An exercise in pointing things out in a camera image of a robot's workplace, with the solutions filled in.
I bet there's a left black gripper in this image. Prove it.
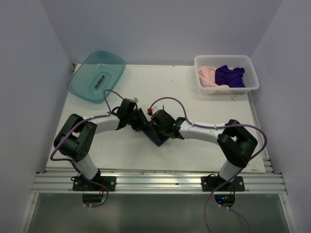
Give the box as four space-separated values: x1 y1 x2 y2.
126 108 151 131

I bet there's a dark navy blue towel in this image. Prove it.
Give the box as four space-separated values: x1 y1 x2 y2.
143 127 169 147

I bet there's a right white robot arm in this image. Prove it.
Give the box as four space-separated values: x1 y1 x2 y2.
151 110 258 191

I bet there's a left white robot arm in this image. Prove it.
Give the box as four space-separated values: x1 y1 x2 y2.
50 98 148 191

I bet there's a teal plastic tub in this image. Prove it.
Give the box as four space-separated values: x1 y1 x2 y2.
67 51 126 103

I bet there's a pink towel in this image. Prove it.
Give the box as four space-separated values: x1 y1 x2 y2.
198 66 230 88

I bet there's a white plastic basket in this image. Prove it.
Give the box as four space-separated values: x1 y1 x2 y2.
194 55 259 95

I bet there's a purple towel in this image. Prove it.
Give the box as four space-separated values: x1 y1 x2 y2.
215 65 245 88

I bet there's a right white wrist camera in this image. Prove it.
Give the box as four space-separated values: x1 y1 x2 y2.
147 105 164 116

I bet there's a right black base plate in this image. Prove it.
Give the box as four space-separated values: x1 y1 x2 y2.
201 174 245 192

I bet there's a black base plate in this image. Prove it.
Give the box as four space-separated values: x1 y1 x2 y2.
201 174 245 192
70 176 117 191

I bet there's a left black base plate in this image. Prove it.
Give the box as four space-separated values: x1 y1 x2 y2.
70 176 117 191

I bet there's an aluminium mounting rail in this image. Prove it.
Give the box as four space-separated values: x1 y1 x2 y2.
31 167 287 194

